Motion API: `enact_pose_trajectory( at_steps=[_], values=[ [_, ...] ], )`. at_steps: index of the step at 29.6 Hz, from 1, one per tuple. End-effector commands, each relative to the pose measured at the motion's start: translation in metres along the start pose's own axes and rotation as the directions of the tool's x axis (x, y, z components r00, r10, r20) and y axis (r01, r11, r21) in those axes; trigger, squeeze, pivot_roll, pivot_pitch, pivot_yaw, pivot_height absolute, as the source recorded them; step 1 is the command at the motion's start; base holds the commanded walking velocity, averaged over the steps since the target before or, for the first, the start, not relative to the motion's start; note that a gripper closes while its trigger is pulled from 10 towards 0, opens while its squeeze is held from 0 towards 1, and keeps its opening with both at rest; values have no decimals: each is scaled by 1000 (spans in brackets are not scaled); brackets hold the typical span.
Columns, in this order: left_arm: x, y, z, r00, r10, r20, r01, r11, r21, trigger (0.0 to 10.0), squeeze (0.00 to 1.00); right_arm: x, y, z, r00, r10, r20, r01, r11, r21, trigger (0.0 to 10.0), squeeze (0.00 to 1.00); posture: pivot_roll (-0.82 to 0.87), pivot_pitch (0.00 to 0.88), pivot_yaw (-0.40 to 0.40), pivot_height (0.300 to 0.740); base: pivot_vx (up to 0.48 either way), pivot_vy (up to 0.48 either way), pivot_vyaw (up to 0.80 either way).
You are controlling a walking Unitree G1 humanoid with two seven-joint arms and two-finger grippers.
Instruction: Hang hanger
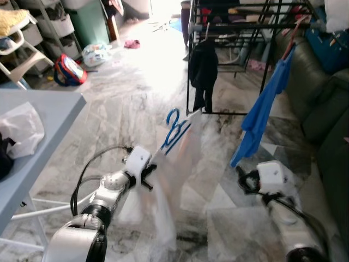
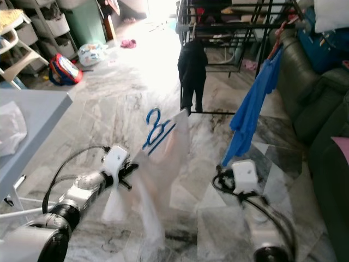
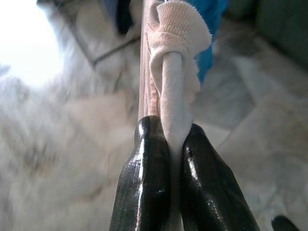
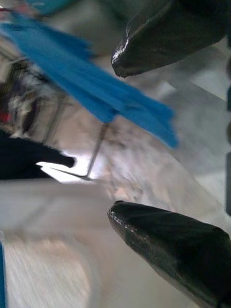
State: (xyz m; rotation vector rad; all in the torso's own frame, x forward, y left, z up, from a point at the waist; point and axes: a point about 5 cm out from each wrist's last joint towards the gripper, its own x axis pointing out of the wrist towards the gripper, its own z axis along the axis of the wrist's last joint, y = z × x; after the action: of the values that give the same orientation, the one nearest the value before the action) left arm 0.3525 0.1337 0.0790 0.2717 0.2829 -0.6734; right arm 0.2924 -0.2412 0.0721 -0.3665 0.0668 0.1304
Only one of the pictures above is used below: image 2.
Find cream white garment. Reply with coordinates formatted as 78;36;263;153
101;109;191;246

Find blue plastic clothes hanger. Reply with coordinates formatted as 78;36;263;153
142;108;176;152

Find red clothes hanger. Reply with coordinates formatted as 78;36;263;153
270;16;300;61

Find blue shirt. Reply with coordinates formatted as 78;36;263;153
221;46;284;167

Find grey folding table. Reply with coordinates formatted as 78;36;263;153
0;89;74;219

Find black t-shirt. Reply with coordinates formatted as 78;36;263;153
177;38;209;114

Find dark green sofa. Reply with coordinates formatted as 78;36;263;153
275;30;349;262

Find small pink item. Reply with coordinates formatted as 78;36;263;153
243;60;260;72

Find red and blue bag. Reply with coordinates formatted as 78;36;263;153
48;53;83;86

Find pink cushion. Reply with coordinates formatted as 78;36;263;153
332;136;349;164

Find white cloth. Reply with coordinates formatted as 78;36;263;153
0;101;28;157

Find white plastic bag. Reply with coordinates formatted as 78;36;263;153
77;43;109;67

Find pink cloth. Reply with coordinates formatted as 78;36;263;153
120;39;138;50

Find black metal drying rack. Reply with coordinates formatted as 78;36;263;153
177;0;306;115

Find green bin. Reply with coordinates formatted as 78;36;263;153
68;0;109;47

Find white high chair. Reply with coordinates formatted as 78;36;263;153
0;8;50;88

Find blue storage box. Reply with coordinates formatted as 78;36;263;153
297;22;349;74

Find grey plastic drawer unit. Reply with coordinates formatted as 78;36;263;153
27;0;77;58

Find yellow cushion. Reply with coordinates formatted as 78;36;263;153
0;8;23;31

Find white pillow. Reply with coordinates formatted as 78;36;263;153
314;0;349;32

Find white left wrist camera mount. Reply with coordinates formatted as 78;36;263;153
105;145;130;178

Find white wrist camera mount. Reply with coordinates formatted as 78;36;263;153
105;145;130;178
231;160;258;193

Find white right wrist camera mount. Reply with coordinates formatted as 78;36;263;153
231;160;258;193

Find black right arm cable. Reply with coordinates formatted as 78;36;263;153
213;169;298;246

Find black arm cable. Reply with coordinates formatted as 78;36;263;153
213;169;298;246
43;145;112;213

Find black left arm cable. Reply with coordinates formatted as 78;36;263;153
43;145;112;213

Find brown wooden door frame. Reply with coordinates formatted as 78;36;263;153
101;0;118;41

